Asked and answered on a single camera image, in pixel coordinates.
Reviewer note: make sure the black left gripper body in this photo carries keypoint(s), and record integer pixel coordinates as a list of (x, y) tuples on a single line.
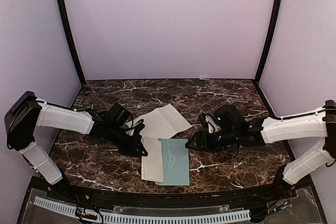
[(126, 145)]

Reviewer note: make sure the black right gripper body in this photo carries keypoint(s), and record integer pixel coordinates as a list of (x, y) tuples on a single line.
[(229, 137)]

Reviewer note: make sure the cream letter paper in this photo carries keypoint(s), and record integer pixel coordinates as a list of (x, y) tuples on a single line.
[(152, 164)]

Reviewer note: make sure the blue-grey envelope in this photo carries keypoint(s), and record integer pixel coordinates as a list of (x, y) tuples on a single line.
[(176, 170)]

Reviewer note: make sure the white-sleeved right robot arm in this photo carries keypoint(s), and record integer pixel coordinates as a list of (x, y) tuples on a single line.
[(318, 123)]

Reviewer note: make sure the white-sleeved robot arm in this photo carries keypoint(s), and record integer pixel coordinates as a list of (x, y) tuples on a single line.
[(28, 113), (318, 123)]

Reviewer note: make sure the white-sleeved left robot arm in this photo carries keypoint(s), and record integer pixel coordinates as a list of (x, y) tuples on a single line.
[(28, 113)]

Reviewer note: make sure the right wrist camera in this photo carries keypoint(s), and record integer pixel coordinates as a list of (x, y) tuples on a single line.
[(209, 122)]

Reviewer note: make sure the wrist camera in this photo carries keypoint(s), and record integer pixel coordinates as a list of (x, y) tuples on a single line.
[(118, 114), (209, 122)]

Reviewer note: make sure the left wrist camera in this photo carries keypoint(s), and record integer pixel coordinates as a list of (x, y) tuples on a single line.
[(118, 114)]

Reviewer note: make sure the black front rail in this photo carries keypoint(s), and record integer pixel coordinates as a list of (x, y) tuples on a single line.
[(248, 198)]

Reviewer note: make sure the white slotted cable duct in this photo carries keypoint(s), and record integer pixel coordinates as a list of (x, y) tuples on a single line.
[(108, 216)]

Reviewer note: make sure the right black frame post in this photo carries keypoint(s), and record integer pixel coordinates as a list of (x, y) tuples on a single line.
[(268, 41)]

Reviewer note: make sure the black frame post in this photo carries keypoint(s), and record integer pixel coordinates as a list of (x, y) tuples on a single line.
[(70, 41), (268, 41)]

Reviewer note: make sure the left black frame post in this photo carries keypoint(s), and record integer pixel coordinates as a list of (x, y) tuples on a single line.
[(70, 41)]

